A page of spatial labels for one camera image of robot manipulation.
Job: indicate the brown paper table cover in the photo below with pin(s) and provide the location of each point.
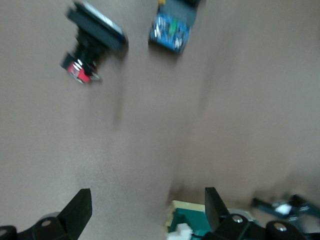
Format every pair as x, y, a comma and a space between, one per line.
160, 125

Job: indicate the black switch red block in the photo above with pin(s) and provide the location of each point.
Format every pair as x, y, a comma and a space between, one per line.
95, 30

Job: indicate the green load switch white lever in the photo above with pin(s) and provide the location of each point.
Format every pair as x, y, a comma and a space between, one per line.
192, 220

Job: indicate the green push button blue block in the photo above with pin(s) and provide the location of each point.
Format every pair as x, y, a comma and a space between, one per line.
170, 32

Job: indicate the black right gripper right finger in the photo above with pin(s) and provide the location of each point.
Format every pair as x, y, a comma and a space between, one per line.
216, 212

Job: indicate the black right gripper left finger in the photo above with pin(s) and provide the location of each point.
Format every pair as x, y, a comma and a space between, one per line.
75, 215

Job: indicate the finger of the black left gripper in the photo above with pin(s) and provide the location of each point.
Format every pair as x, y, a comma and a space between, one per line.
265, 207
303, 207

